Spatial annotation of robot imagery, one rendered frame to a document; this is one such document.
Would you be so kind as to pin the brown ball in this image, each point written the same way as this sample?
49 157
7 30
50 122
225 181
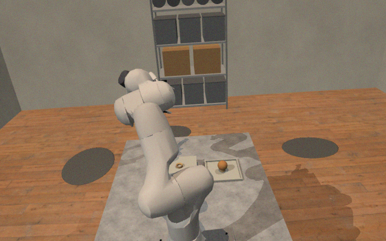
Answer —
222 165

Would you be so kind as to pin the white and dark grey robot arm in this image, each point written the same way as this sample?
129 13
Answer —
178 196

